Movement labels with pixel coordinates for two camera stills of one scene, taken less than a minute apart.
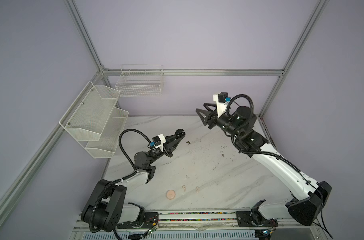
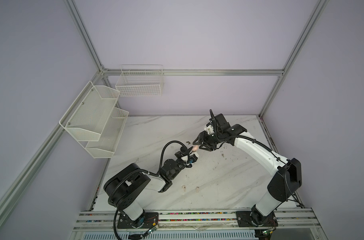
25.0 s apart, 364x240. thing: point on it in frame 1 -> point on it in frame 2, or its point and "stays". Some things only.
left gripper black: (170, 143) -> (180, 155)
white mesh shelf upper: (86, 118) stays
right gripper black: (206, 122) -> (200, 139)
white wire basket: (140, 80) stays
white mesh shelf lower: (105, 147) stays
